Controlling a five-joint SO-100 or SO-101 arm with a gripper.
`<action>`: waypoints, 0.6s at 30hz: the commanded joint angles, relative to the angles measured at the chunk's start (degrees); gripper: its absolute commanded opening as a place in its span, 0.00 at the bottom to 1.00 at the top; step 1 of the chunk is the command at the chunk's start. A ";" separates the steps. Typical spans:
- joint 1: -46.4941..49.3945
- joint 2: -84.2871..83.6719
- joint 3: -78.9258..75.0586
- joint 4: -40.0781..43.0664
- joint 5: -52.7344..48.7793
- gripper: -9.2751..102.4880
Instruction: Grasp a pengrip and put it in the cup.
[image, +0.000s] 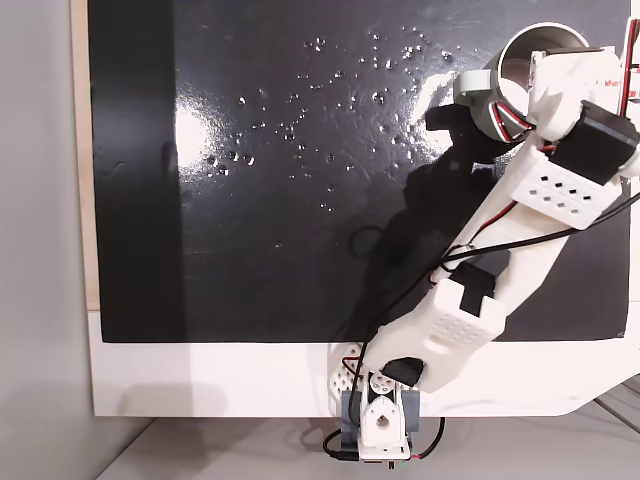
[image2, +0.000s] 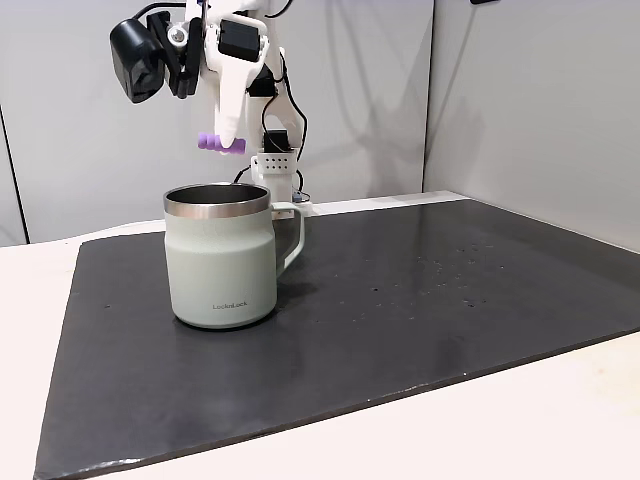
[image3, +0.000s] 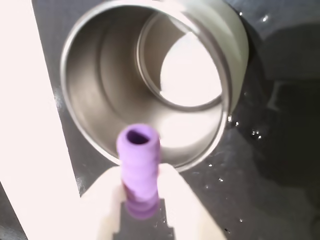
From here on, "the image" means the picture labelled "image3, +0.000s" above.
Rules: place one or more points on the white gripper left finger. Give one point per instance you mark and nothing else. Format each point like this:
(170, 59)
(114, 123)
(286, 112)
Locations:
(108, 195)

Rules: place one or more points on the purple rubber pen grip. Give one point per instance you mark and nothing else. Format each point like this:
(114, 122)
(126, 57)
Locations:
(141, 170)

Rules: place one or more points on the stainless steel cup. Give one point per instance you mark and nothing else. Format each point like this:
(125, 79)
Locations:
(105, 82)

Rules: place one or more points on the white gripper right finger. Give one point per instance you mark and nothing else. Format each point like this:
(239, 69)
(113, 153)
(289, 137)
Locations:
(185, 210)

